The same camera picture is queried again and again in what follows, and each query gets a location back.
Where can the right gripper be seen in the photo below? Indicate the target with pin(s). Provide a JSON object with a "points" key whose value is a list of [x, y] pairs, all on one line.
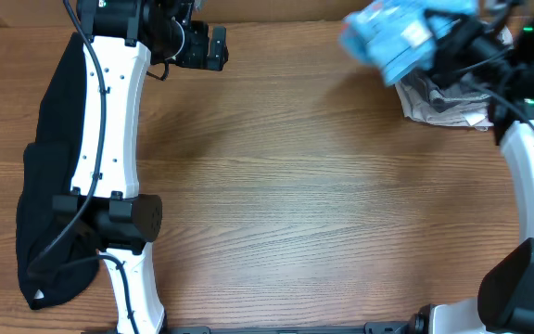
{"points": [[456, 39]]}

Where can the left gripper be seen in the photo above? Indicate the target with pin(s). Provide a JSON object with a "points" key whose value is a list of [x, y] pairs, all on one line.
{"points": [[197, 57]]}

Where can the light blue printed t-shirt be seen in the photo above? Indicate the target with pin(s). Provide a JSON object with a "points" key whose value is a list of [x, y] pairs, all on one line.
{"points": [[399, 36]]}

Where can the black t-shirt on left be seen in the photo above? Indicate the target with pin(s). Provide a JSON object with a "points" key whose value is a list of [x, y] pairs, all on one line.
{"points": [[49, 164]]}

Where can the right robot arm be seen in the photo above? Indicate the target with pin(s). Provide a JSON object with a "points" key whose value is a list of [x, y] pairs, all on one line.
{"points": [[505, 299]]}

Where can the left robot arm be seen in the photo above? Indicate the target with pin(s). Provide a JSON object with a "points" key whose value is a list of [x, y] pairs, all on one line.
{"points": [[121, 41]]}

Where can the grey folded garment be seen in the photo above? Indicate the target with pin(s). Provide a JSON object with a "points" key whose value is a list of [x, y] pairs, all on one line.
{"points": [[427, 94]]}

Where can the beige folded garment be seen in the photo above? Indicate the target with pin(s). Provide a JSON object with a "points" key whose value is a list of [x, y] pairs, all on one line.
{"points": [[434, 113]]}

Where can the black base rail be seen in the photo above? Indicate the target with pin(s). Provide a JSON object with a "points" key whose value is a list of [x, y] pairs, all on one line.
{"points": [[285, 330]]}

